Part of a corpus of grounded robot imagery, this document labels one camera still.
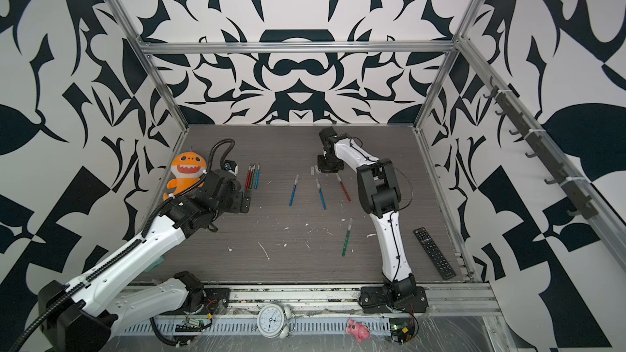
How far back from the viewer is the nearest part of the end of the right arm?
81 cm

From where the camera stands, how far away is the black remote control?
2.64 feet

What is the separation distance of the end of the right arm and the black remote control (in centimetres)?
37
